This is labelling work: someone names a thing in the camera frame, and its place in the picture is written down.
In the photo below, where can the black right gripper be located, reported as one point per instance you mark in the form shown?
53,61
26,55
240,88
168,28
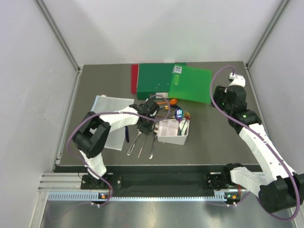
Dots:
220,92

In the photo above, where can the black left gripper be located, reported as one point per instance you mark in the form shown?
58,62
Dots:
145,130

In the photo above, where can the iridescent purple ornate spoon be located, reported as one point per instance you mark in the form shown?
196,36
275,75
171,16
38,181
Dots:
178,114

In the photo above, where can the iridescent spoon pink bowl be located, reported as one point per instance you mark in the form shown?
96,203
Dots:
182,130

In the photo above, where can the white ceramic spoon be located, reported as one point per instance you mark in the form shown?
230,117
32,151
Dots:
184,126

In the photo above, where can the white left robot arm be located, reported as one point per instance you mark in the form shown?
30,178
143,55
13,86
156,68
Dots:
91,136

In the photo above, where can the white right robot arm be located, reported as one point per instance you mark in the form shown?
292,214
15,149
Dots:
279,187

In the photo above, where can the orange plastic spoon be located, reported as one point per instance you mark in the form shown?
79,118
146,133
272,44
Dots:
171,102

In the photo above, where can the white divided plastic container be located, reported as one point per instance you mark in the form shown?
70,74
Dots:
170,131

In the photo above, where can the dark blue table knife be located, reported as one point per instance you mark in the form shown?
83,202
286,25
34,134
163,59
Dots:
127,134

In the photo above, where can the silver spoon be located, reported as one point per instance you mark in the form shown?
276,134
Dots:
142,145

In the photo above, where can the red folder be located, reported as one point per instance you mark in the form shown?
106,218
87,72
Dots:
134,78

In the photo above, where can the light green plastic folder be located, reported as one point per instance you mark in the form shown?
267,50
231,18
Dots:
190,83

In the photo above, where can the clear mesh zip pouch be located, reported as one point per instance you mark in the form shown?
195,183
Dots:
104,103

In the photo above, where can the dark green ring binder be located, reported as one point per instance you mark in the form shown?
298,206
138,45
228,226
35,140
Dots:
154,78

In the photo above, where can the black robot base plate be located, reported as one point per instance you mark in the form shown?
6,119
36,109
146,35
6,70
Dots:
152,183

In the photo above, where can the grey slotted cable duct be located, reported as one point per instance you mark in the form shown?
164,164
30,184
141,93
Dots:
98,196

